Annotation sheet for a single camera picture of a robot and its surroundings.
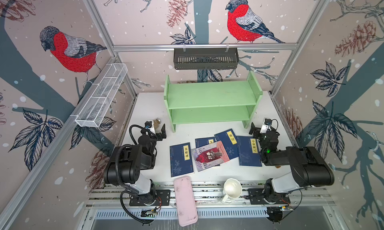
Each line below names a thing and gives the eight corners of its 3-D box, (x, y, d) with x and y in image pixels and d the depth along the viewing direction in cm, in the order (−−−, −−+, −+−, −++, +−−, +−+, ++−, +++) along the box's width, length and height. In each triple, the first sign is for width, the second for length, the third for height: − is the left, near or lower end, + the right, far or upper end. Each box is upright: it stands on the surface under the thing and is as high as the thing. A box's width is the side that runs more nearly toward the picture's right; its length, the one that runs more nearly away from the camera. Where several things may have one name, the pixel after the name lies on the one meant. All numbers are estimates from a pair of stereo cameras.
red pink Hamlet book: (198, 171, 84) (198, 170, 82) (191, 150, 92) (191, 148, 90) (229, 161, 87) (230, 159, 85) (220, 141, 95) (220, 139, 94)
